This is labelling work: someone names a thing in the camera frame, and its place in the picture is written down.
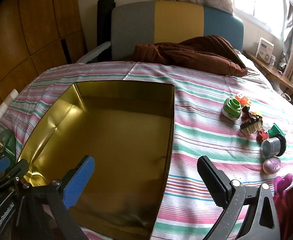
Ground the grey jar black lid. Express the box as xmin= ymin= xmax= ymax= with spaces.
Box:
xmin=261 ymin=134 xmax=286 ymax=159

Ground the red puzzle piece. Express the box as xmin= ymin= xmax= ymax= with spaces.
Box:
xmin=256 ymin=129 xmax=268 ymax=144

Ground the green flanged tube part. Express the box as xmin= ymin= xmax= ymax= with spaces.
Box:
xmin=268 ymin=123 xmax=285 ymax=138

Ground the brown cupcake toy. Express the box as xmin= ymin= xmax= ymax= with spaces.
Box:
xmin=240 ymin=115 xmax=263 ymax=136

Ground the green white plug-in device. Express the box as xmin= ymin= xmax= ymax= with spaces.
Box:
xmin=222 ymin=96 xmax=242 ymax=121

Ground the orange perforated block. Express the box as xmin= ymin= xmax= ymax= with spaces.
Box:
xmin=235 ymin=93 xmax=252 ymax=107

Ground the magenta ribbed cone toy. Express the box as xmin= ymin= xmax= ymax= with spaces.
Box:
xmin=274 ymin=173 xmax=293 ymax=196

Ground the red metal capsule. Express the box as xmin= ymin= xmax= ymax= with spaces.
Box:
xmin=241 ymin=105 xmax=255 ymax=121

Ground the striped bed sheet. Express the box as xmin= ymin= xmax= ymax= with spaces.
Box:
xmin=0 ymin=62 xmax=293 ymax=239

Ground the gold metal tin box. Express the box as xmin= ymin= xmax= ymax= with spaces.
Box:
xmin=20 ymin=80 xmax=175 ymax=239

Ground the wooden wardrobe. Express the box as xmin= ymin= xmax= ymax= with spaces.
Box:
xmin=0 ymin=0 xmax=87 ymax=105

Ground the wooden bedside shelf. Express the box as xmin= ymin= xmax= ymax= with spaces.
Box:
xmin=243 ymin=50 xmax=293 ymax=95

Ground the white product box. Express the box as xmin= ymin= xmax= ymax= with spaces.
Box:
xmin=255 ymin=37 xmax=274 ymax=63

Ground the brown quilted blanket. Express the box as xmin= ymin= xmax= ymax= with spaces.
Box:
xmin=131 ymin=35 xmax=248 ymax=77

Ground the grey yellow blue headboard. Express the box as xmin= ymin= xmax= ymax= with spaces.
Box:
xmin=111 ymin=1 xmax=244 ymax=61

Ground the black rolled mat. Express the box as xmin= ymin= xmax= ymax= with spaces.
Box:
xmin=96 ymin=0 xmax=116 ymax=53

